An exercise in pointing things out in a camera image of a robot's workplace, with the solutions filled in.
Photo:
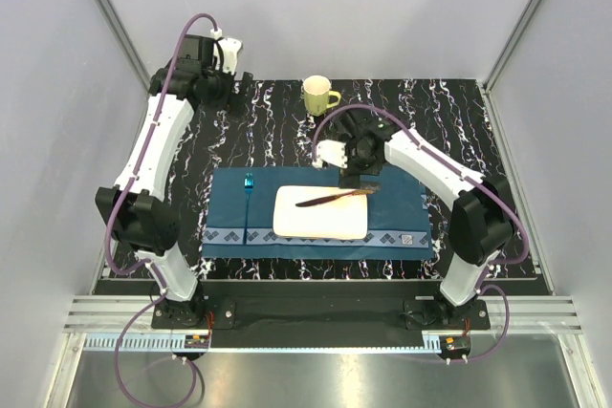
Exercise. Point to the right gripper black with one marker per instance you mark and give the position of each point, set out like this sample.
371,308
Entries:
352,181

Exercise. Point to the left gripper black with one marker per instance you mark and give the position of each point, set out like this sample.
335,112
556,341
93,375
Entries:
236,101

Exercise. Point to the white rectangular plate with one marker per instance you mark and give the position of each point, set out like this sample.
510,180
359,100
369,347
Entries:
343,219

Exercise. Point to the blue fork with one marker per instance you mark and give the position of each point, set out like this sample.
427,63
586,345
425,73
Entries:
248,187

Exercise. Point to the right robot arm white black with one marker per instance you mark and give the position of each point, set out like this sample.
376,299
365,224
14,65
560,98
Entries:
482,208

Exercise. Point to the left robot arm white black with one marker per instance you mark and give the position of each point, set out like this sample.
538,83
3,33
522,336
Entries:
134,209

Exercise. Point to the yellow-green ceramic mug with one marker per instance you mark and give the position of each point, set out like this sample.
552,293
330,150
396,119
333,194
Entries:
318,95

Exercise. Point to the right connector box orange black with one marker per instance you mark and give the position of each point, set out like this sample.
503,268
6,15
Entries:
455,347

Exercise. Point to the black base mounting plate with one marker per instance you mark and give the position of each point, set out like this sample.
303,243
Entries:
436,313

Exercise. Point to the left connector box black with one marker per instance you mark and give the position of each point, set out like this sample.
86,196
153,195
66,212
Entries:
198,341

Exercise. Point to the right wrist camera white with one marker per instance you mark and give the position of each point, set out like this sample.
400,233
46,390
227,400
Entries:
330,152

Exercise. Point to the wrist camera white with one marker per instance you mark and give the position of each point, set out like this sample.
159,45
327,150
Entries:
330,152
226,52

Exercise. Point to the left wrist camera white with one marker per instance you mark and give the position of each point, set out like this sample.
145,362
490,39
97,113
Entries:
226,52

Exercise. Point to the left aluminium frame post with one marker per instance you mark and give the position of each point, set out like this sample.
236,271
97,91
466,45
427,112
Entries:
113,21

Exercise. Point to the aluminium frame post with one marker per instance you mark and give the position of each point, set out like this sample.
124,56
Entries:
113,21
521,26

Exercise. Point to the aluminium front frame rail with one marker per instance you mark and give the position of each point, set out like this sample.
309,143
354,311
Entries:
523,314

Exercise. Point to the white slotted cable duct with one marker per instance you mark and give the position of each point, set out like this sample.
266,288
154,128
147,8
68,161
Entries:
174,342

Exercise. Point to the right aluminium frame post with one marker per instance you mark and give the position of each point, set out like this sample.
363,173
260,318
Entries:
521,26

